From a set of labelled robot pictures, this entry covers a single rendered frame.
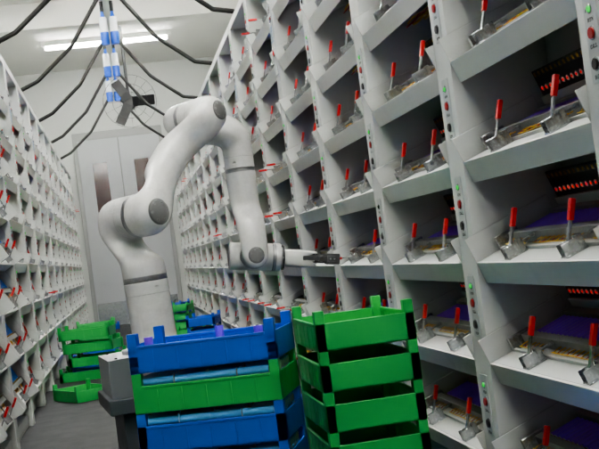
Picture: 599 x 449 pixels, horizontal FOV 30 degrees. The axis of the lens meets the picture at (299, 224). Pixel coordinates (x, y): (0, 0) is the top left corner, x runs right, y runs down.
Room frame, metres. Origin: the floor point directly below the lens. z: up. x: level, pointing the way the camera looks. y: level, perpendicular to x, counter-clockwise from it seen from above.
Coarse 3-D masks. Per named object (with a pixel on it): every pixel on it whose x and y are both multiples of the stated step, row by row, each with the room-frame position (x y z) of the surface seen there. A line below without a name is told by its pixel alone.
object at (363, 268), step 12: (360, 240) 3.57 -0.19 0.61; (372, 240) 3.58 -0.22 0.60; (336, 252) 3.56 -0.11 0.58; (348, 252) 3.57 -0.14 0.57; (348, 264) 3.46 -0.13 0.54; (360, 264) 3.28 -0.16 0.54; (372, 264) 3.11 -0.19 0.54; (348, 276) 3.53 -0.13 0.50; (360, 276) 3.34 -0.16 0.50; (372, 276) 3.18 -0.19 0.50; (384, 276) 3.02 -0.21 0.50
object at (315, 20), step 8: (312, 0) 3.56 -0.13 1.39; (320, 0) 3.40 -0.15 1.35; (328, 0) 3.24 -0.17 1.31; (336, 0) 3.17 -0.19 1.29; (344, 0) 3.46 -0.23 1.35; (304, 8) 3.56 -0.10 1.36; (312, 8) 3.56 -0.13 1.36; (320, 8) 3.36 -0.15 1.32; (328, 8) 3.28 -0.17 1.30; (336, 8) 3.54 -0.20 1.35; (312, 16) 3.49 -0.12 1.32; (320, 16) 3.41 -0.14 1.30; (328, 16) 3.35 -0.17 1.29; (312, 24) 3.54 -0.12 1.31; (320, 24) 3.45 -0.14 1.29
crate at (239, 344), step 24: (288, 312) 2.36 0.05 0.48; (168, 336) 2.42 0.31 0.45; (192, 336) 2.41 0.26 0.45; (240, 336) 2.19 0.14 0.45; (264, 336) 2.18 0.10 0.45; (288, 336) 2.31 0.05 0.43; (144, 360) 2.22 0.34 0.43; (168, 360) 2.21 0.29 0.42; (192, 360) 2.21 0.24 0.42; (216, 360) 2.20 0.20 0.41; (240, 360) 2.19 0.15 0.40
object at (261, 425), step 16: (144, 416) 2.22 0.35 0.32; (256, 416) 2.19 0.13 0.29; (272, 416) 2.18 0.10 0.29; (288, 416) 2.21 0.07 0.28; (144, 432) 2.22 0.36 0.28; (160, 432) 2.22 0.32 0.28; (176, 432) 2.21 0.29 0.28; (192, 432) 2.21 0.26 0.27; (208, 432) 2.20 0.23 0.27; (224, 432) 2.20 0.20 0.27; (240, 432) 2.19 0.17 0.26; (256, 432) 2.19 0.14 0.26; (272, 432) 2.18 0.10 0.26; (288, 432) 2.19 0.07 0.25; (144, 448) 2.23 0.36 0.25; (160, 448) 2.22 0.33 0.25; (176, 448) 2.21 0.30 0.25; (192, 448) 2.21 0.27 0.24
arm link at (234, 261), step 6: (228, 246) 3.36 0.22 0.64; (234, 246) 3.32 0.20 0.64; (240, 246) 3.32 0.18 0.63; (270, 246) 3.34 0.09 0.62; (228, 252) 3.34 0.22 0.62; (234, 252) 3.31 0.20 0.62; (240, 252) 3.31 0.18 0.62; (270, 252) 3.33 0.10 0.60; (228, 258) 3.33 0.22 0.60; (234, 258) 3.31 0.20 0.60; (240, 258) 3.31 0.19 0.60; (270, 258) 3.33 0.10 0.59; (228, 264) 3.33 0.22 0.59; (234, 264) 3.32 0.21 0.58; (240, 264) 3.32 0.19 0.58; (270, 264) 3.33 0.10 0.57; (246, 270) 3.35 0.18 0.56; (252, 270) 3.35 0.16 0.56; (258, 270) 3.35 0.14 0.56; (264, 270) 3.35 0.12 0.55; (270, 270) 3.36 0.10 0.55
